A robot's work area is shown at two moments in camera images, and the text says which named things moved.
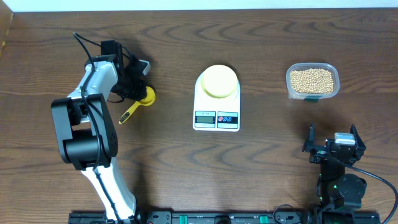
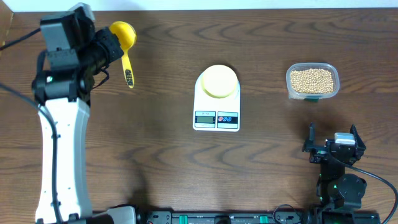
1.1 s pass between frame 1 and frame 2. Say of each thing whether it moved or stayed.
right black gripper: stayed
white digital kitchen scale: stayed
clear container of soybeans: stayed
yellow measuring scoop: moved
